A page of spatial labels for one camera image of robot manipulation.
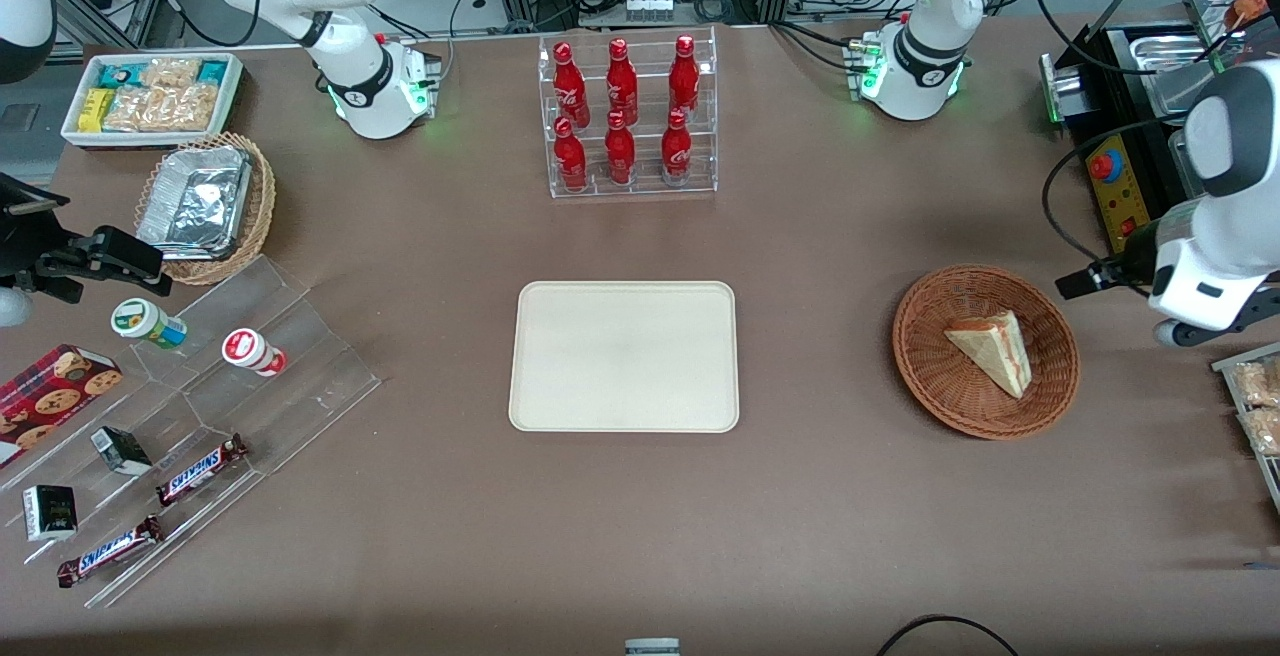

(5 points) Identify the small black carton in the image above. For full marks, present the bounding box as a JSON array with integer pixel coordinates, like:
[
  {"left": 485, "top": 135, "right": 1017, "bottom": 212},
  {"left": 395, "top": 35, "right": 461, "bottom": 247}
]
[
  {"left": 22, "top": 484, "right": 79, "bottom": 543},
  {"left": 90, "top": 426, "right": 154, "bottom": 478}
]

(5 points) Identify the Snickers chocolate bar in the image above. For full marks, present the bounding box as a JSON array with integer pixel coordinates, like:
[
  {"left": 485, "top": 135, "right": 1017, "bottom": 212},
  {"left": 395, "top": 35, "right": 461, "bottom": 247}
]
[
  {"left": 155, "top": 433, "right": 249, "bottom": 508},
  {"left": 56, "top": 515, "right": 165, "bottom": 589}
]

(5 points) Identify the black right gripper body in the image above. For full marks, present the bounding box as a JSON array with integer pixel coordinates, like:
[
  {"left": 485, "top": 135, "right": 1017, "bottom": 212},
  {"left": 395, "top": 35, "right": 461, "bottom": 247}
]
[{"left": 0, "top": 173, "right": 73, "bottom": 289}]

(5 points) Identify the white plastic snack bin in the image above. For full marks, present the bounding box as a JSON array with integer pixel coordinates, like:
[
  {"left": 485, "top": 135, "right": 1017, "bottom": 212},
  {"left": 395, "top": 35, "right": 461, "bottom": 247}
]
[{"left": 60, "top": 51, "right": 247, "bottom": 150}]

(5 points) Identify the aluminium foil container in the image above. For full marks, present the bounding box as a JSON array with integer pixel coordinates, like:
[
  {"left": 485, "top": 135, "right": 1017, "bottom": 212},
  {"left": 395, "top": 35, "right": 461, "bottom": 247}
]
[{"left": 136, "top": 145, "right": 254, "bottom": 263}]

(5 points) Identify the red plaid cookie box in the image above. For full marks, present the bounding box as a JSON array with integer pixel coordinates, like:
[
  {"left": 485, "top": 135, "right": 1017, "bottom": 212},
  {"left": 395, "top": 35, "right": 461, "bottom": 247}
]
[{"left": 0, "top": 343, "right": 124, "bottom": 469}]

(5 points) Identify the clear bag of crackers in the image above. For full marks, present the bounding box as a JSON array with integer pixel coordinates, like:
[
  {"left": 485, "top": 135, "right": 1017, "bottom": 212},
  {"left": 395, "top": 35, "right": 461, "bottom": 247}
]
[
  {"left": 140, "top": 57, "right": 203, "bottom": 93},
  {"left": 103, "top": 84, "right": 219, "bottom": 133}
]

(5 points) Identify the red lid yogurt cup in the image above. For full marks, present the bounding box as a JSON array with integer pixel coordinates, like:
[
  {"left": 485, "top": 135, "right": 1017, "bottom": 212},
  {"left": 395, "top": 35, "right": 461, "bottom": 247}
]
[{"left": 221, "top": 328, "right": 289, "bottom": 378}]

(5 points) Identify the red cola bottle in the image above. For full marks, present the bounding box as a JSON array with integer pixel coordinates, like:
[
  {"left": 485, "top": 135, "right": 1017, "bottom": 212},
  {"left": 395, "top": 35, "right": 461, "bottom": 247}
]
[
  {"left": 661, "top": 108, "right": 693, "bottom": 186},
  {"left": 606, "top": 38, "right": 639, "bottom": 125},
  {"left": 604, "top": 111, "right": 637, "bottom": 186},
  {"left": 553, "top": 42, "right": 591, "bottom": 129},
  {"left": 553, "top": 117, "right": 588, "bottom": 193},
  {"left": 668, "top": 34, "right": 701, "bottom": 119}
]

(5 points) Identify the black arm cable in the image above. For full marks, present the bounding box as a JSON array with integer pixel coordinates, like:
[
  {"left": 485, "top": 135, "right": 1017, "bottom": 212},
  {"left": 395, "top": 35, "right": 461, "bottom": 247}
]
[{"left": 1040, "top": 119, "right": 1193, "bottom": 267}]

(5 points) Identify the clear acrylic stepped shelf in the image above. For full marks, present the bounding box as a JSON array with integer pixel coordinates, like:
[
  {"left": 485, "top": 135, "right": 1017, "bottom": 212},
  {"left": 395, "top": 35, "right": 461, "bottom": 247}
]
[{"left": 0, "top": 255, "right": 382, "bottom": 610}]

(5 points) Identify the light wicker basket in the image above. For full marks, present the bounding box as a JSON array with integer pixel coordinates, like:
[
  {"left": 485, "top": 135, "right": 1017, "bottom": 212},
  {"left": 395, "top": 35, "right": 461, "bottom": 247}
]
[{"left": 134, "top": 131, "right": 277, "bottom": 287}]

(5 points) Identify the black cable loop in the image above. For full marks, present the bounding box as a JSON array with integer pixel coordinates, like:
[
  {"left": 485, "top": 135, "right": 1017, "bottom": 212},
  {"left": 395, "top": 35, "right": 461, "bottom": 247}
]
[{"left": 877, "top": 613, "right": 1022, "bottom": 656}]

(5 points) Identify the clear snack bag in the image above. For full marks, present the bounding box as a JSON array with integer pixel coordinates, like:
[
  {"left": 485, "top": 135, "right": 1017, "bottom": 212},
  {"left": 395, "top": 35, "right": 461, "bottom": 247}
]
[
  {"left": 1240, "top": 406, "right": 1280, "bottom": 457},
  {"left": 1231, "top": 360, "right": 1280, "bottom": 409}
]

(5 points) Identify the yellow emergency stop panel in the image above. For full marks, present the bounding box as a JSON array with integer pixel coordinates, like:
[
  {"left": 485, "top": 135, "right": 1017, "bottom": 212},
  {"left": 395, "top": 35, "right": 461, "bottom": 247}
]
[{"left": 1085, "top": 134, "right": 1153, "bottom": 255}]

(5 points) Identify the brown round wicker basket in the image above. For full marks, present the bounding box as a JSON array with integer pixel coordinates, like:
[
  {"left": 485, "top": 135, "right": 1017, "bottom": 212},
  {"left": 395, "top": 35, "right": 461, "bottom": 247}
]
[{"left": 892, "top": 264, "right": 1082, "bottom": 441}]

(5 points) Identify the green lid yogurt cup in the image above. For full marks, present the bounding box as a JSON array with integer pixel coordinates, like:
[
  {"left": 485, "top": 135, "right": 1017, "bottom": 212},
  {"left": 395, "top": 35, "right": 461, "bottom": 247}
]
[{"left": 110, "top": 298, "right": 189, "bottom": 351}]

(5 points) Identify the clear acrylic bottle rack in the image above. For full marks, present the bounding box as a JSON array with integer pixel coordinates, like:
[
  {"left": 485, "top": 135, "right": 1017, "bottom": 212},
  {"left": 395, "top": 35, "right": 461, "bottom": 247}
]
[{"left": 537, "top": 25, "right": 720, "bottom": 200}]

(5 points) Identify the yellow snack packet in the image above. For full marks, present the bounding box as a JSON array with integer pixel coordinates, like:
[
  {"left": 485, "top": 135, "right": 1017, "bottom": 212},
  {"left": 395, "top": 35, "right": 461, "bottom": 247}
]
[{"left": 78, "top": 87, "right": 115, "bottom": 133}]

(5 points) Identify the beige rectangular tray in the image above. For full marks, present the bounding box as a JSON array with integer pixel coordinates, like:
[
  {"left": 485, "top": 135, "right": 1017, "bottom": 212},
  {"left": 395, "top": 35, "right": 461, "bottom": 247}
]
[{"left": 508, "top": 280, "right": 741, "bottom": 434}]

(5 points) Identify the triangular wrapped sandwich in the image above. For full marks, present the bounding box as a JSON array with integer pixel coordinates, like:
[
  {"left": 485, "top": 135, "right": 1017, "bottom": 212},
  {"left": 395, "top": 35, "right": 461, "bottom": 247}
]
[{"left": 943, "top": 310, "right": 1033, "bottom": 401}]

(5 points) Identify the grey tray with snack bags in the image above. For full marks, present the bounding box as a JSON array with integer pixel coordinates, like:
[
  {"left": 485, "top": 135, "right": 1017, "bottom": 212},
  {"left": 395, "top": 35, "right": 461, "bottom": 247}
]
[{"left": 1211, "top": 340, "right": 1280, "bottom": 519}]

